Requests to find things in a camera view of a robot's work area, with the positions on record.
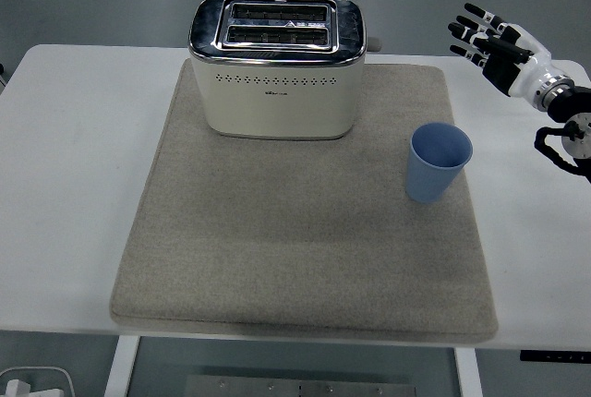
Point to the cream toaster with chrome top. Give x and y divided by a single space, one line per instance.
277 106

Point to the beige fabric mat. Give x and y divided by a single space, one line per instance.
277 240

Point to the white plastic box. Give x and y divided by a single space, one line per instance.
55 381

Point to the white and black hand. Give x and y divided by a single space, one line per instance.
531 74

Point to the white table leg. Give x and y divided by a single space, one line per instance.
117 369
468 374

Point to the black table control panel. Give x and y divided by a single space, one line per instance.
554 356

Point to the blue plastic cup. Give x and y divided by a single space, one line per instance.
429 180

